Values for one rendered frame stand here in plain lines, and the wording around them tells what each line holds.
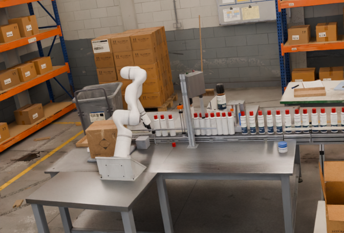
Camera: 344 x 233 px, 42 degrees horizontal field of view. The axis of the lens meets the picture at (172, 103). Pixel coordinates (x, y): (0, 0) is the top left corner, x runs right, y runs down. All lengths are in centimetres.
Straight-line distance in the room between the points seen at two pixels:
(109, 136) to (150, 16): 525
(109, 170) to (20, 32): 478
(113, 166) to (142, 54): 412
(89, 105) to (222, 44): 321
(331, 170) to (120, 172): 158
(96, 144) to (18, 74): 396
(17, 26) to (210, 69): 358
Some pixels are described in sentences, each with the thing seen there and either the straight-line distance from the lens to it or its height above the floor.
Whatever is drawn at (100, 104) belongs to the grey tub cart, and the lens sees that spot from 627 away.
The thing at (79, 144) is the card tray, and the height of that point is 86.
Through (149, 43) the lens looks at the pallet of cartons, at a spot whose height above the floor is 123.
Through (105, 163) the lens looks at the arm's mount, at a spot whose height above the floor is 97.
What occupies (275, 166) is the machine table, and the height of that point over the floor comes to 83.
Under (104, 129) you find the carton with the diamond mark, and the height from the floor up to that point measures 111.
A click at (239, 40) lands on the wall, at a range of 836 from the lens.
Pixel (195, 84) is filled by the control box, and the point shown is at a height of 139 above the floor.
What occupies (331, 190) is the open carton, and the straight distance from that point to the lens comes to 284.
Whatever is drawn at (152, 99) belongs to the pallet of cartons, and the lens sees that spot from 758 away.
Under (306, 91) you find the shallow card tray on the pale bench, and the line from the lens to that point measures 526.
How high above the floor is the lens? 235
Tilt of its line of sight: 17 degrees down
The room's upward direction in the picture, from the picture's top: 9 degrees counter-clockwise
